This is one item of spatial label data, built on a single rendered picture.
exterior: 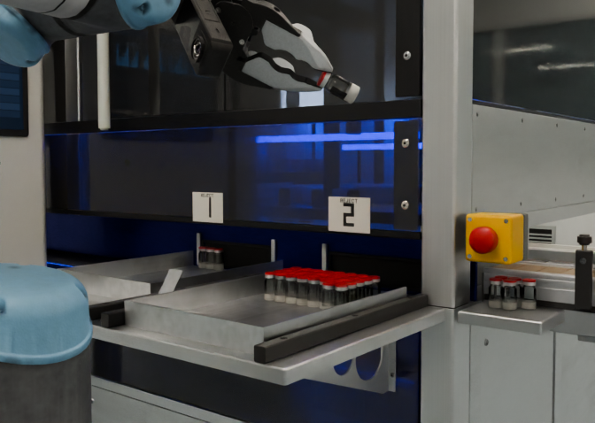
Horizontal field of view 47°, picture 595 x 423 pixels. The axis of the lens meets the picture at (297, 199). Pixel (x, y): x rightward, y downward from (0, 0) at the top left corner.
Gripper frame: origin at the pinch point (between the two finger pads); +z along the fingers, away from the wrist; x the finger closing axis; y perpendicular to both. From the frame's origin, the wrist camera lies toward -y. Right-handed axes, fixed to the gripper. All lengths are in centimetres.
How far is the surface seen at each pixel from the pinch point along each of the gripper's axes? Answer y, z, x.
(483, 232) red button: 11.7, 33.5, 14.6
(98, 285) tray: 14, -14, 60
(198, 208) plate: 40, -4, 56
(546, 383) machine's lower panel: 33, 78, 53
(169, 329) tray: -8.2, -1.3, 38.2
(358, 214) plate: 24.5, 20.2, 29.8
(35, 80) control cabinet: 67, -50, 64
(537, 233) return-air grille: 397, 258, 211
